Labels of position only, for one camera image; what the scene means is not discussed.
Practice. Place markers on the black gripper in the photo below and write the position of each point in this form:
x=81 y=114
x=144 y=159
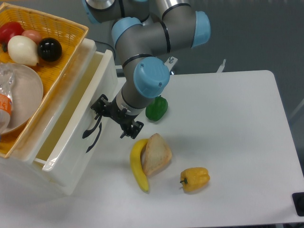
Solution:
x=130 y=127

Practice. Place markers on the black top drawer handle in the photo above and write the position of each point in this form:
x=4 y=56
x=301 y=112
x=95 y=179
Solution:
x=90 y=131

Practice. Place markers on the black drawer handle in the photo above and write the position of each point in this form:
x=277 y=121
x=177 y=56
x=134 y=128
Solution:
x=96 y=139
x=90 y=131

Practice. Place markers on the white top drawer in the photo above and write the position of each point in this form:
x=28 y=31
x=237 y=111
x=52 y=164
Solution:
x=64 y=151

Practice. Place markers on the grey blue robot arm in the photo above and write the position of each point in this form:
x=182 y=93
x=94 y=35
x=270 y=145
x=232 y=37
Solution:
x=139 y=42

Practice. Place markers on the white drawer cabinet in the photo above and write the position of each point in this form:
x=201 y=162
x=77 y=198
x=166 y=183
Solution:
x=26 y=167

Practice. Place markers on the green bell pepper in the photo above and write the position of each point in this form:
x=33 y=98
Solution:
x=156 y=109

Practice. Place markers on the yellow banana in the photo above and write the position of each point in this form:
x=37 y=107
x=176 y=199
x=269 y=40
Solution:
x=136 y=164

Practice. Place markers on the bread slice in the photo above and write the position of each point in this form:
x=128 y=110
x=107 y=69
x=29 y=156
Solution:
x=157 y=154

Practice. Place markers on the beige bowl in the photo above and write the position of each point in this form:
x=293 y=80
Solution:
x=27 y=94

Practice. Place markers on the yellow woven basket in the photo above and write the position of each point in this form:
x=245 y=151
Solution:
x=61 y=38

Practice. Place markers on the yellow bell pepper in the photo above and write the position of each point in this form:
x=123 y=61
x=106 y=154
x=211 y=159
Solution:
x=194 y=178

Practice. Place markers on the black round eggplant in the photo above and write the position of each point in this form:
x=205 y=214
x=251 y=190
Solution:
x=49 y=49

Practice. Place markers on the pink round fruit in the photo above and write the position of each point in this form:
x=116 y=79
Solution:
x=33 y=35

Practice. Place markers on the white onion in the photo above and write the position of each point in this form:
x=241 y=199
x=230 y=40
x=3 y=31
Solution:
x=23 y=50

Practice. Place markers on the clear plastic bottle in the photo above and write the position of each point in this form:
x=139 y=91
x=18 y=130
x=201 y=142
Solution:
x=6 y=84

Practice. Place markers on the red tomato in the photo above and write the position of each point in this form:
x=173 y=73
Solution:
x=9 y=30

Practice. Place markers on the black object at edge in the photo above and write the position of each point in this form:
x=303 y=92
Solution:
x=298 y=199

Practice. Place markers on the black bottom drawer handle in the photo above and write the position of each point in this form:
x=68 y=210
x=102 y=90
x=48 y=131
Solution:
x=96 y=139

